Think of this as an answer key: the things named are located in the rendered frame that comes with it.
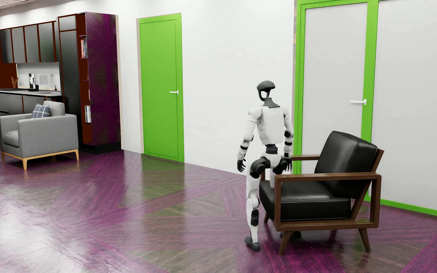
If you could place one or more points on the row of books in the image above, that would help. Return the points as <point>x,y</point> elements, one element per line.
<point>84,48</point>

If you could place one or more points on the white right robot leg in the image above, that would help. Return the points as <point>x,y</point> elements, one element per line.
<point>253,206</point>

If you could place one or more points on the blue plaid cushion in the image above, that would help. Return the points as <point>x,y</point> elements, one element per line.
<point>41,111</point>

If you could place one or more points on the grey fabric armchair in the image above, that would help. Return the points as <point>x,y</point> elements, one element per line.
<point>40,136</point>

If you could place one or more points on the dried plant in vase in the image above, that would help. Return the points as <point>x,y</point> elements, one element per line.
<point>14,82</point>

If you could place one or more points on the green framed white double door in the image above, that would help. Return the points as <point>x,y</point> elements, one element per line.
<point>408,98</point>

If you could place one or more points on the grey wall cabinets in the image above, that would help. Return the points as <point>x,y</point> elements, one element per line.
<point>30,43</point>

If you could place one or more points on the tall dark red cabinet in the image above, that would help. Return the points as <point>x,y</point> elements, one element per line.
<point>101,79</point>

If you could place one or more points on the black leather wooden armchair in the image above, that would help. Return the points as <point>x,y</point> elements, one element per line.
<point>309,199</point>

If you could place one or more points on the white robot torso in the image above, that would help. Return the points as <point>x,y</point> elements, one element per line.
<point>272,125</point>

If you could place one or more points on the kitchen counter with grey drawers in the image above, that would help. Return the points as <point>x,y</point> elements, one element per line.
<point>11,102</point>

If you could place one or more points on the dark grey robot head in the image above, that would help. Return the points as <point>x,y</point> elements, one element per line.
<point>266,90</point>

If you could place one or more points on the black coffee machine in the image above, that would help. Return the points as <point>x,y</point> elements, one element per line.
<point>33,81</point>

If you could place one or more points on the white robot leg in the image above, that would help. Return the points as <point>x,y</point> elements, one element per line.
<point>281,165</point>
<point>253,206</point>

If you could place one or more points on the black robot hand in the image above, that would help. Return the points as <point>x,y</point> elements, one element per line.
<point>241,165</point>
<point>287,163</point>

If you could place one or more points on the white left robot leg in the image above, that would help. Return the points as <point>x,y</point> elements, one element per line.
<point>281,165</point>

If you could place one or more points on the white books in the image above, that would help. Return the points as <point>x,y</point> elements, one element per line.
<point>88,113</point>

